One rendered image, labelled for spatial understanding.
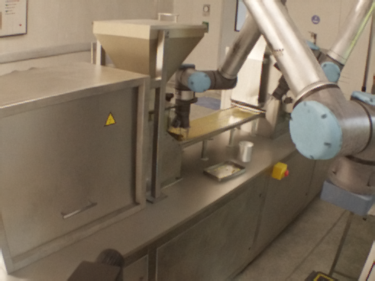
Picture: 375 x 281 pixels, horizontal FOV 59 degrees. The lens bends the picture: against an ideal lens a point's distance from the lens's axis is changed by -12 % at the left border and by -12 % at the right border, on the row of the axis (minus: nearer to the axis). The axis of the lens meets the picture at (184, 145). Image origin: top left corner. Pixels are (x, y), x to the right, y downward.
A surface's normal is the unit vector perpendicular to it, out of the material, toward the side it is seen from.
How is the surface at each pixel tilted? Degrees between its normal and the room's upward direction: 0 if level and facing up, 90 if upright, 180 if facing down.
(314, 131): 93
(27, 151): 90
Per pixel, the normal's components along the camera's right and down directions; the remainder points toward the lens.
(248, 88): -0.62, 0.25
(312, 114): -0.89, 0.17
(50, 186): 0.78, 0.29
